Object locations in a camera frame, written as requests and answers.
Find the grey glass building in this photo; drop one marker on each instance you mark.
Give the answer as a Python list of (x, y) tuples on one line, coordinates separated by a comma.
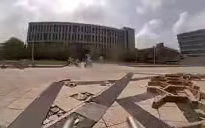
[(193, 42)]

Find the robot's own part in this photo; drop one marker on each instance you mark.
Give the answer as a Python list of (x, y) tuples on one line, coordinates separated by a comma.
[(68, 123), (132, 122)]

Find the pole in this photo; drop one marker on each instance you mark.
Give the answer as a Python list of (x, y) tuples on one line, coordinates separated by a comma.
[(32, 50)]

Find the row of trees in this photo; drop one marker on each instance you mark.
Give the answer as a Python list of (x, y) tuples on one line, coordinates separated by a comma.
[(13, 50)]

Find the low dark building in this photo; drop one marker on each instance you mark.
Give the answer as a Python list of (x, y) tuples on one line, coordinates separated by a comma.
[(165, 55)]

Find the broken brown paving pieces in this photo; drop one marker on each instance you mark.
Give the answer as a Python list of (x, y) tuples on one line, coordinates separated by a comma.
[(176, 88)]

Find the large curved grey building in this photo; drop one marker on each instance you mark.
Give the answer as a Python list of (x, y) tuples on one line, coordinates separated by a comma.
[(73, 35)]

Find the person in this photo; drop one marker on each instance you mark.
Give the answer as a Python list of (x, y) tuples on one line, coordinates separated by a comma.
[(88, 60)]

